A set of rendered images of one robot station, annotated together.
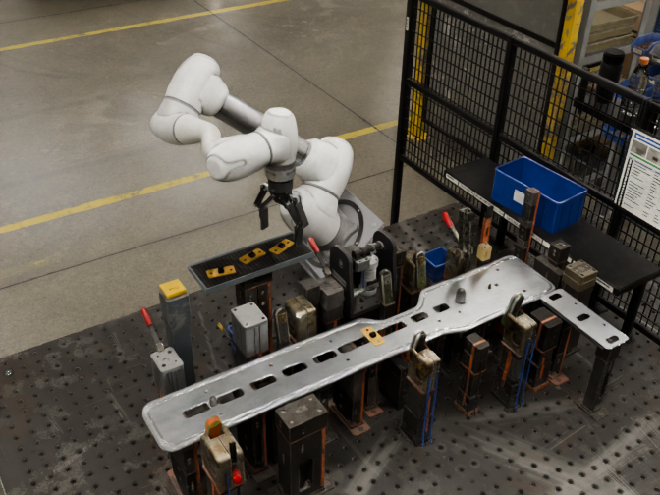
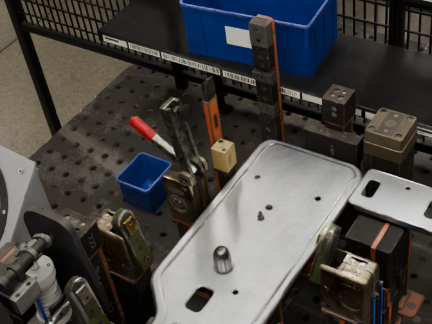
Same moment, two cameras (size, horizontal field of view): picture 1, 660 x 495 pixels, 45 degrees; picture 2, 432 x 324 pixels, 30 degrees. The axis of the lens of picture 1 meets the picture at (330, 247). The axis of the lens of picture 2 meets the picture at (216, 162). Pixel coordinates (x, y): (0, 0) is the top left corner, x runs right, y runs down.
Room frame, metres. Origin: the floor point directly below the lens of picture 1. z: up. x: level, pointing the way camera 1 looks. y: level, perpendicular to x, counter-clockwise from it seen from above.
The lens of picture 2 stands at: (1.12, -0.17, 2.08)
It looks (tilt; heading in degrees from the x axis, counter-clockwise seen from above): 43 degrees down; 342
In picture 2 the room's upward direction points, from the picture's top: 10 degrees counter-clockwise
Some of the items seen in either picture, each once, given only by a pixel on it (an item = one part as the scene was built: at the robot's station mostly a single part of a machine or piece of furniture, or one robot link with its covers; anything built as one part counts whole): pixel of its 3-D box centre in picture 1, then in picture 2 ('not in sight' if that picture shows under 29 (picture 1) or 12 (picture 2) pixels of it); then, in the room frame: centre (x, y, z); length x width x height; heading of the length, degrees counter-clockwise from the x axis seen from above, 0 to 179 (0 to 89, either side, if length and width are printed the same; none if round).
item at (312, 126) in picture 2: (542, 299); (334, 184); (2.19, -0.76, 0.85); 0.12 x 0.03 x 0.30; 33
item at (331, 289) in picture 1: (328, 330); not in sight; (1.95, 0.00, 0.89); 0.13 x 0.11 x 0.38; 33
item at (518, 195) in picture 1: (537, 193); (260, 19); (2.50, -0.76, 1.10); 0.30 x 0.17 x 0.13; 38
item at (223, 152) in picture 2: (478, 288); (233, 211); (2.20, -0.53, 0.88); 0.04 x 0.04 x 0.36; 33
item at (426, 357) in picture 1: (419, 395); not in sight; (1.69, -0.28, 0.87); 0.12 x 0.09 x 0.35; 33
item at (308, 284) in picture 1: (308, 331); not in sight; (1.93, 0.06, 0.90); 0.05 x 0.05 x 0.40; 33
